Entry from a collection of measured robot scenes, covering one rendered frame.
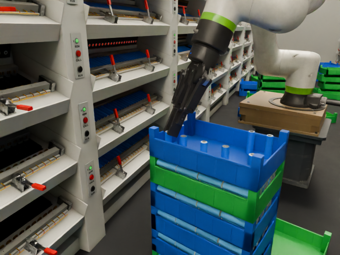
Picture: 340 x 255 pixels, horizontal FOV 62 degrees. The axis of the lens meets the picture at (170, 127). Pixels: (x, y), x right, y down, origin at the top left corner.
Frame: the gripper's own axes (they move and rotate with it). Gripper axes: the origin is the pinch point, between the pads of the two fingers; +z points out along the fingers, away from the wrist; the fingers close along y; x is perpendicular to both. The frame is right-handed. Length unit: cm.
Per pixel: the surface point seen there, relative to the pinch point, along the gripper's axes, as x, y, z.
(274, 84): -171, 149, -47
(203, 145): -3.6, -10.6, 1.5
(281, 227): -59, -2, 24
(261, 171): -9.8, -24.1, 0.3
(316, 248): -65, -13, 23
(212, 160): -4.3, -15.2, 3.2
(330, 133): -159, 64, -21
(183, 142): -1.2, -5.7, 3.3
